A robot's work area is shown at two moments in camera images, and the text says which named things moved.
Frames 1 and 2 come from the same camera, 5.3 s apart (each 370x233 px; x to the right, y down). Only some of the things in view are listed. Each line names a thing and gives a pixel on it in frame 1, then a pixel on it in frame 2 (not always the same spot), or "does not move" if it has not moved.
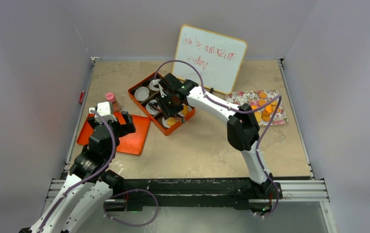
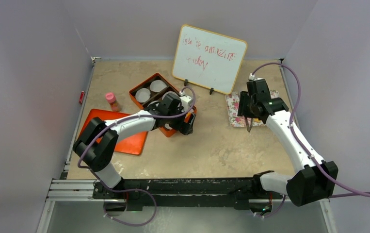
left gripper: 125,128 -> 183,128
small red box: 82,96 does not move
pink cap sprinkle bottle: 111,97 does not move
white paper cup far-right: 153,85 does not move
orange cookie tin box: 144,93 does not move
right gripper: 162,102 -> 243,110
